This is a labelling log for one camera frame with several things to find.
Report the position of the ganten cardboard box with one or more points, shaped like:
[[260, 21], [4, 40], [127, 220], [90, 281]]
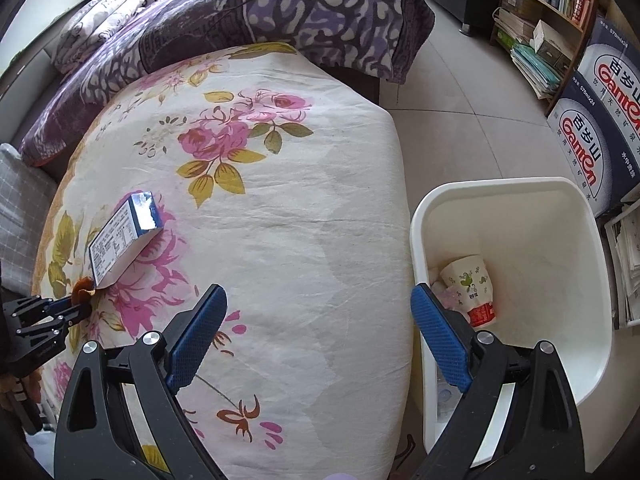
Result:
[[610, 63], [600, 159]]

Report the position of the floral cream bed sheet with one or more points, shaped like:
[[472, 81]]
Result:
[[286, 188]]

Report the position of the orange brown wrapper scrap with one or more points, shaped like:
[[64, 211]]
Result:
[[83, 291]]

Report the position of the upper Ganten cardboard box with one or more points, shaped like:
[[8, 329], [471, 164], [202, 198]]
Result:
[[610, 63]]

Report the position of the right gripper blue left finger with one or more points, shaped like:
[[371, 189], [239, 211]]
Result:
[[162, 363]]

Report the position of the wooden bookshelf with books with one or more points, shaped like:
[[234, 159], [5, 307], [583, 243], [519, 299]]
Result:
[[557, 30]]

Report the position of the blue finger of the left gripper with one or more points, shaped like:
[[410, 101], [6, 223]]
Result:
[[63, 306], [63, 320]]

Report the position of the white metal shelf rack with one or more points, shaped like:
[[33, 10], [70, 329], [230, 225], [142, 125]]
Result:
[[622, 238]]

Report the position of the blue white carton box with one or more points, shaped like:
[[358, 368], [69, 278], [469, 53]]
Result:
[[129, 230]]

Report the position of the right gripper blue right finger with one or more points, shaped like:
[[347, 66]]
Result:
[[478, 366]]

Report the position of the grey checked cushion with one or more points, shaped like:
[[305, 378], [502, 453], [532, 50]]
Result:
[[26, 196]]

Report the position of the lower Ganten cardboard box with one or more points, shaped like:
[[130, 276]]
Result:
[[600, 159]]

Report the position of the white plastic trash bin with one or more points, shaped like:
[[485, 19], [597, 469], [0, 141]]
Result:
[[544, 255]]

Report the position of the purple patterned quilt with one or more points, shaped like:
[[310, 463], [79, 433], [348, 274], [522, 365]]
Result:
[[379, 38]]

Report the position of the dark bed headboard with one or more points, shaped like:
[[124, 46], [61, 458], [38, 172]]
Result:
[[25, 90]]

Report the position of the white floral paper cup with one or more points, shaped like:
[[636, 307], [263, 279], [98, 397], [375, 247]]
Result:
[[470, 280]]

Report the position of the folded patterned pillows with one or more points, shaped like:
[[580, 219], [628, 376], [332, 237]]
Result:
[[89, 28]]

